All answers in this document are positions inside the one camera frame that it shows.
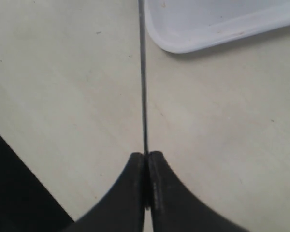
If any thin metal skewer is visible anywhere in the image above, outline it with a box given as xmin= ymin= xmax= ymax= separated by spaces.
xmin=138 ymin=0 xmax=150 ymax=210

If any white rectangular plastic tray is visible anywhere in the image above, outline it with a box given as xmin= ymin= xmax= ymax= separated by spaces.
xmin=144 ymin=0 xmax=290 ymax=54

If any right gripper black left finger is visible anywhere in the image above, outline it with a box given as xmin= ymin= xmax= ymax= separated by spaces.
xmin=74 ymin=153 xmax=144 ymax=232

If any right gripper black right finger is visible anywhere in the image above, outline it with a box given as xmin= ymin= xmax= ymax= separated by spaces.
xmin=147 ymin=151 xmax=246 ymax=232

